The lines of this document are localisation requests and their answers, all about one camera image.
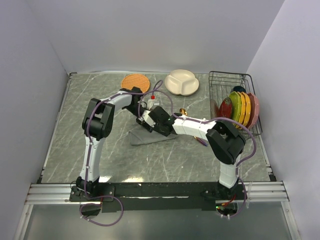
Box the grey cloth napkin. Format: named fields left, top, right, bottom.
left=128, top=129, right=177, bottom=146

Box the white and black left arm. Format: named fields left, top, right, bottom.
left=75, top=86, right=147, bottom=201

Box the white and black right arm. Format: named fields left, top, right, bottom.
left=137, top=106, right=246, bottom=200

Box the gold spoon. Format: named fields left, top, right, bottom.
left=179, top=108, right=188, bottom=116

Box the orange woven round coaster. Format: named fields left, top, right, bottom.
left=121, top=73, right=150, bottom=93

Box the iridescent purple knife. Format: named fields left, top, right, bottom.
left=194, top=136, right=208, bottom=147

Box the cream divided plate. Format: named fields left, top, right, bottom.
left=164, top=69, right=200, bottom=96

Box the red patterned plate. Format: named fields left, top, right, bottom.
left=218, top=97, right=233, bottom=119

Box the green scalloped plate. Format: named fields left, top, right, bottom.
left=229, top=91, right=242, bottom=122

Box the dark blue bowl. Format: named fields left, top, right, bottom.
left=232, top=85, right=247, bottom=93

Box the yellow scalloped plate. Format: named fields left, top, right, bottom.
left=238, top=92, right=246, bottom=126

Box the orange scalloped plate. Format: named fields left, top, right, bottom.
left=243, top=93, right=252, bottom=127

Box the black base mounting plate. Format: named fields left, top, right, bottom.
left=69, top=182, right=246, bottom=213

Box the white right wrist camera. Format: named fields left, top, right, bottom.
left=136, top=110, right=156, bottom=133

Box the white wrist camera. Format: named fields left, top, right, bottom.
left=147, top=95, right=160, bottom=109
left=136, top=110, right=156, bottom=133

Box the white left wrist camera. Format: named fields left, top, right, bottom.
left=147, top=95, right=160, bottom=109

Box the black wire dish rack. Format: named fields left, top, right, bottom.
left=208, top=71, right=263, bottom=136

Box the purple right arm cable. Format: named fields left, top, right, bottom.
left=137, top=90, right=258, bottom=220

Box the aluminium frame rail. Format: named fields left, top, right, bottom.
left=24, top=181, right=289, bottom=205

